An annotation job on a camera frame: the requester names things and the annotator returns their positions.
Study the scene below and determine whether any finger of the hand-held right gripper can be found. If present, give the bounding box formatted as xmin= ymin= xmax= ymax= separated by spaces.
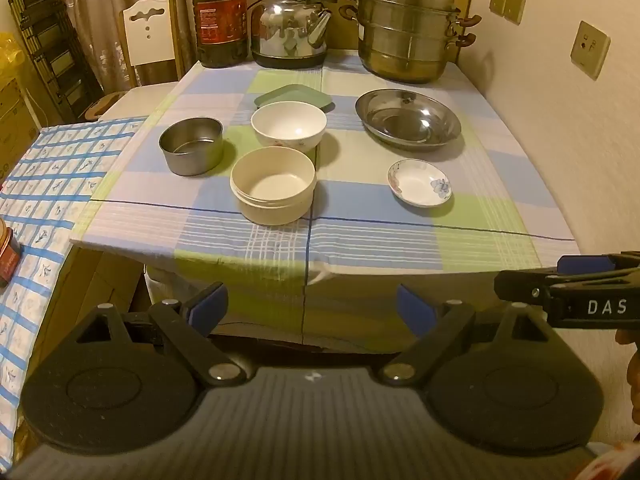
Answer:
xmin=494 ymin=269 xmax=640 ymax=306
xmin=556 ymin=251 xmax=640 ymax=277

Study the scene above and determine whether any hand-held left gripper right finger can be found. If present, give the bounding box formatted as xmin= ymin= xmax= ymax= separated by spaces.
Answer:
xmin=378 ymin=283 xmax=551 ymax=387

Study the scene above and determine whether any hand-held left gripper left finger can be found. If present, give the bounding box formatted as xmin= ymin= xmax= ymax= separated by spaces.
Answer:
xmin=77 ymin=282 xmax=249 ymax=389

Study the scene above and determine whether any small floral saucer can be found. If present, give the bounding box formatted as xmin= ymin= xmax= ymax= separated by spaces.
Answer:
xmin=387 ymin=158 xmax=453 ymax=208

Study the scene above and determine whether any cream ribbed plastic bowl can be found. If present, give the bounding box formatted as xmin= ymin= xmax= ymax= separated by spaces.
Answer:
xmin=229 ymin=146 xmax=317 ymax=226

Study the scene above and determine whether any small steel bowl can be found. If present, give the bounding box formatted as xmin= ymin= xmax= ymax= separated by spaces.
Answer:
xmin=159 ymin=116 xmax=224 ymax=177

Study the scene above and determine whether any steel basin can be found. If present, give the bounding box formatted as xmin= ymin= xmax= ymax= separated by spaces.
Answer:
xmin=355 ymin=88 xmax=462 ymax=151

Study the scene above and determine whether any white ceramic bowl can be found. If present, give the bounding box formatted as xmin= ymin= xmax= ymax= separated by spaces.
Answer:
xmin=250 ymin=101 xmax=328 ymax=155

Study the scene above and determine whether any green square plate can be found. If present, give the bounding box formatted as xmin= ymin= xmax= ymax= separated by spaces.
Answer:
xmin=253 ymin=84 xmax=335 ymax=112

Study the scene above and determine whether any person's right hand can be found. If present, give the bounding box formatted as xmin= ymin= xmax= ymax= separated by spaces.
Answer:
xmin=615 ymin=329 xmax=640 ymax=428

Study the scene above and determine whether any plaid tablecloth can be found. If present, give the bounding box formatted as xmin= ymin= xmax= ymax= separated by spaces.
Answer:
xmin=70 ymin=55 xmax=576 ymax=347

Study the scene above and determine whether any red white patterned cloth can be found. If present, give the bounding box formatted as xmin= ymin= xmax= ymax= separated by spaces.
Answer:
xmin=575 ymin=440 xmax=640 ymax=480

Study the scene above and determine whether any red label jar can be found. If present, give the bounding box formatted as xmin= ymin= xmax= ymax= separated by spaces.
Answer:
xmin=0 ymin=220 xmax=22 ymax=288

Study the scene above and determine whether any blue white patterned cloth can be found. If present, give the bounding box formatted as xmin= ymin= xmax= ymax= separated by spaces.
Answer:
xmin=0 ymin=116 xmax=151 ymax=461

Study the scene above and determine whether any brown wooden object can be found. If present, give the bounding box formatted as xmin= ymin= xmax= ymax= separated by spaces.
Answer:
xmin=85 ymin=91 xmax=123 ymax=118

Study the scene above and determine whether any steel steamer pot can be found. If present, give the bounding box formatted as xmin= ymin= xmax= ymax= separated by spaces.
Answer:
xmin=339 ymin=0 xmax=482 ymax=85

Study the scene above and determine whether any white wooden chair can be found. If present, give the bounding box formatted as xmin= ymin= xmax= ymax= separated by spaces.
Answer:
xmin=117 ymin=0 xmax=183 ymax=86

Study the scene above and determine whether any cardboard box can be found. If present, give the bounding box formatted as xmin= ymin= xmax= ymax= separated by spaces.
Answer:
xmin=0 ymin=72 xmax=41 ymax=176

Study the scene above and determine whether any cooking oil bottle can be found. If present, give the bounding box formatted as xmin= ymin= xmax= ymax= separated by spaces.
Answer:
xmin=191 ymin=0 xmax=249 ymax=68

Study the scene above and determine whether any steel kettle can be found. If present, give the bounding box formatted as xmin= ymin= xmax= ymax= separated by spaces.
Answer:
xmin=247 ymin=0 xmax=338 ymax=70

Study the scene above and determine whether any black folding cart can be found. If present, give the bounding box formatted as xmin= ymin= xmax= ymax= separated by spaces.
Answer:
xmin=7 ymin=0 xmax=103 ymax=121

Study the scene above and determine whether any yellow plastic bag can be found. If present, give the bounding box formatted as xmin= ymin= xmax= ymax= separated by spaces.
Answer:
xmin=0 ymin=32 xmax=25 ymax=81

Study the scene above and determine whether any patterned curtain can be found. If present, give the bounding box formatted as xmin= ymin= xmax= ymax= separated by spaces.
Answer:
xmin=52 ymin=0 xmax=206 ymax=91

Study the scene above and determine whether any beige wall socket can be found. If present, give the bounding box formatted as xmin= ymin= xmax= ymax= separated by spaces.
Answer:
xmin=571 ymin=20 xmax=612 ymax=80

